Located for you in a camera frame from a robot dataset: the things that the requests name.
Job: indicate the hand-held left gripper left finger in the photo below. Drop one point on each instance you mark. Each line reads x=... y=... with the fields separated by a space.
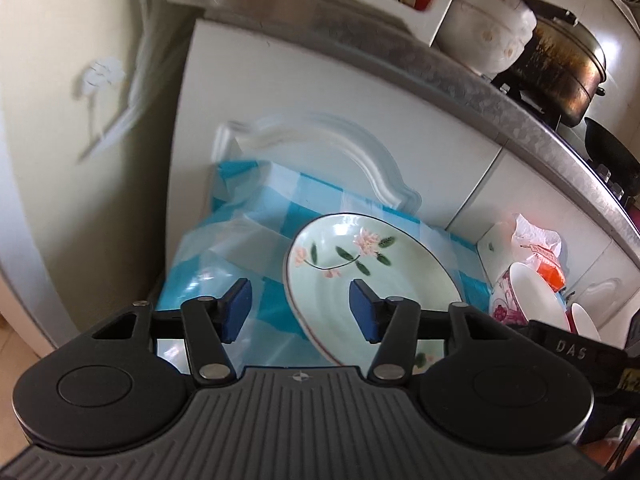
x=235 y=310

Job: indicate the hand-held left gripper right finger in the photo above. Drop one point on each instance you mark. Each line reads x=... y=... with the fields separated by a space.
x=365 y=315

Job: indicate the green floral plate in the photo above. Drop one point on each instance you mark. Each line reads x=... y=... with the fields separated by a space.
x=325 y=300

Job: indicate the red bowl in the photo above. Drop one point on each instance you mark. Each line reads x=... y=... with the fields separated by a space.
x=585 y=322

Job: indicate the pink floral bowl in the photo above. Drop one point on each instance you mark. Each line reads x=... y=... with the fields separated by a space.
x=535 y=295

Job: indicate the orange and white tissue packet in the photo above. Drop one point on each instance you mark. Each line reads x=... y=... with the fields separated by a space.
x=545 y=260

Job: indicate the blue checked plastic tablecloth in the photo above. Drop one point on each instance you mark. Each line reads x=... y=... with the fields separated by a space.
x=270 y=200

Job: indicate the white arched cabinet door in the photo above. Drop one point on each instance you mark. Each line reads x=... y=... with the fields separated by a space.
x=310 y=85
x=540 y=195

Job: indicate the gas stove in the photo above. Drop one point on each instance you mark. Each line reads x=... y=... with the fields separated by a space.
x=607 y=175

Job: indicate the black wok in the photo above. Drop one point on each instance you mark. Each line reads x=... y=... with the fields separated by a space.
x=612 y=142

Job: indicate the white embossed door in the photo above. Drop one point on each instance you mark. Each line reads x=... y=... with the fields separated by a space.
x=75 y=160

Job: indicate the stainless steel countertop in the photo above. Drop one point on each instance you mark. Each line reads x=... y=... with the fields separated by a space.
x=450 y=70

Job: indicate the black lidded stock pot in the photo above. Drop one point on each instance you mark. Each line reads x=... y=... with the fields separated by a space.
x=560 y=70

